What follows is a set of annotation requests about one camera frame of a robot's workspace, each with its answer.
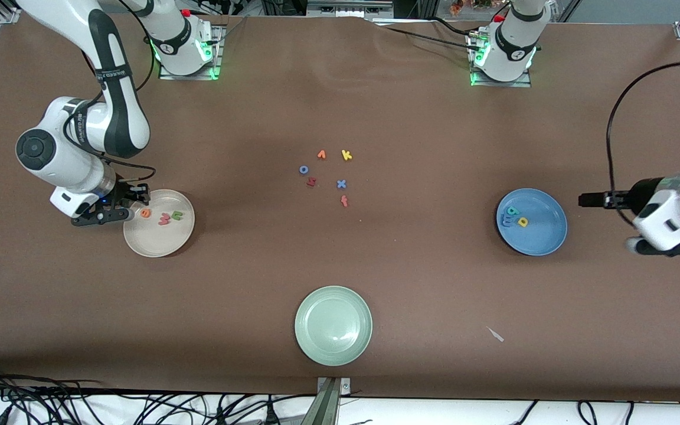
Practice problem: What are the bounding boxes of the blue plate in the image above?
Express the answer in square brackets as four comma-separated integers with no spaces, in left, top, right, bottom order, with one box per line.
[496,188,568,257]

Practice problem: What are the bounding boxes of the beige brown plate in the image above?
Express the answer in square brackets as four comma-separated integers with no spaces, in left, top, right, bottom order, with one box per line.
[123,189,195,258]

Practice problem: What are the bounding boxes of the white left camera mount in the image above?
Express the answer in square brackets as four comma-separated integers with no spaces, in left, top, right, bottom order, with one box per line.
[634,198,680,253]

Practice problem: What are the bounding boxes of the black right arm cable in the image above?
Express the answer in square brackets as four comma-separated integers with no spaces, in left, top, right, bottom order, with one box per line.
[61,12,158,189]

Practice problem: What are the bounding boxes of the brown table cover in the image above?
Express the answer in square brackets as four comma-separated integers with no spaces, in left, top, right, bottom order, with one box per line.
[0,9,680,403]

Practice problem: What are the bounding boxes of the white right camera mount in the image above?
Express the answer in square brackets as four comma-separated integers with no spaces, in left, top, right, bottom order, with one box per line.
[50,187,112,218]

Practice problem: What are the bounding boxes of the pale green plate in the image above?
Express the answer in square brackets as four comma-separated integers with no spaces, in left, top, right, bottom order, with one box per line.
[295,286,373,367]

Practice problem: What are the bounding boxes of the black table cable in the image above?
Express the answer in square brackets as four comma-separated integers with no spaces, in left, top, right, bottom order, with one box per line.
[372,17,482,51]

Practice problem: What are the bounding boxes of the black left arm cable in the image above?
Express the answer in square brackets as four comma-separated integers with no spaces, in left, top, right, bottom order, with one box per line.
[607,61,680,195]

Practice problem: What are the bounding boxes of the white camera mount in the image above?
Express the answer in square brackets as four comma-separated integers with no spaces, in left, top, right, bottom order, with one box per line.
[50,187,112,218]
[634,198,680,253]

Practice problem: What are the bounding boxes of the grey metal frame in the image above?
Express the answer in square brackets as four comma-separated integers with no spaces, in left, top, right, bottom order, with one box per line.
[306,0,395,18]

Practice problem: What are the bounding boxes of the tangled black floor cables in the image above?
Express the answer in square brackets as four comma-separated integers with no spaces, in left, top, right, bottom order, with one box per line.
[0,363,317,425]

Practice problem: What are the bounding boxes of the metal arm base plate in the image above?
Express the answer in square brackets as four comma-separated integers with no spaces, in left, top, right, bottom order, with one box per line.
[470,70,533,88]
[159,56,223,81]

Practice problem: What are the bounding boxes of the grey metal camera post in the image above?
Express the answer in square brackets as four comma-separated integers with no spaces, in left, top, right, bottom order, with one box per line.
[302,377,352,425]

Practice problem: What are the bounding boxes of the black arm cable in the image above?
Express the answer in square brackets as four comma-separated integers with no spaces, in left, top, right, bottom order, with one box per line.
[607,61,680,195]
[61,12,158,189]

